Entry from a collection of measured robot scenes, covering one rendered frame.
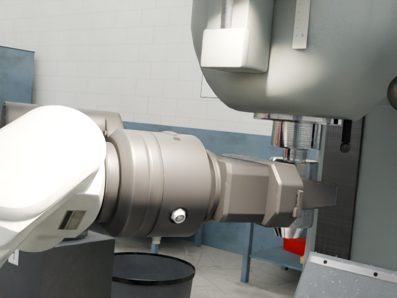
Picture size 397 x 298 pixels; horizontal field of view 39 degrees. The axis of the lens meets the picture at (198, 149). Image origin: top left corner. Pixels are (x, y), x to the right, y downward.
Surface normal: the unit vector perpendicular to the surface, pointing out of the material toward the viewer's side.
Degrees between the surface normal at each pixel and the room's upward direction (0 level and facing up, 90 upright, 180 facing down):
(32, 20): 90
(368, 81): 122
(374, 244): 90
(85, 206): 140
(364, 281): 63
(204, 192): 88
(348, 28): 102
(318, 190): 90
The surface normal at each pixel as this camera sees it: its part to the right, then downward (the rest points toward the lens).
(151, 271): -0.11, -0.02
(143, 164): 0.44, -0.40
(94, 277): 0.77, 0.10
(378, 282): -0.52, -0.46
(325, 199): 0.44, 0.08
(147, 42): -0.62, -0.01
